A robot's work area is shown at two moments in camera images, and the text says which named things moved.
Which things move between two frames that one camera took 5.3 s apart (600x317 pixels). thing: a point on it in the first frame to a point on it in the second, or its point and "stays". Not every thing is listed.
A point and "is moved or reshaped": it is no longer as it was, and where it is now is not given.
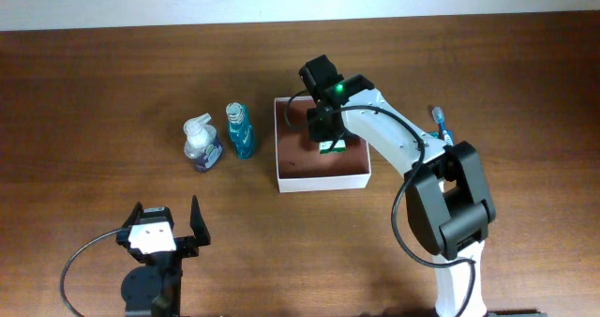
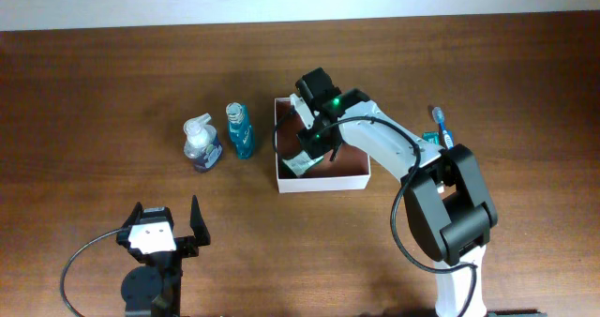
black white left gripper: (189, 246) stays
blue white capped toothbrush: (439, 115) stays
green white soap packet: (325, 146) is moved or reshaped
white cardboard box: (301, 167) stays
